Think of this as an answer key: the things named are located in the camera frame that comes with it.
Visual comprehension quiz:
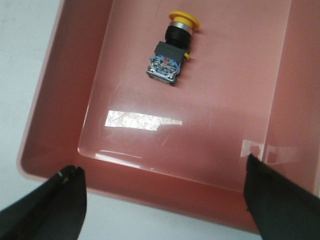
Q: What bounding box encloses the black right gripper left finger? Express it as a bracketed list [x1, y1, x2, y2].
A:
[0, 165, 87, 240]

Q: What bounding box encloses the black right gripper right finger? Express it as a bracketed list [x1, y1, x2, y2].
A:
[243, 154, 320, 240]

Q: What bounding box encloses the yellow push button switch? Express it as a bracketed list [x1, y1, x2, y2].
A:
[146, 10, 200, 86]

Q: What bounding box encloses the pink plastic bin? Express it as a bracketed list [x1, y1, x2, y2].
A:
[17, 0, 320, 233]

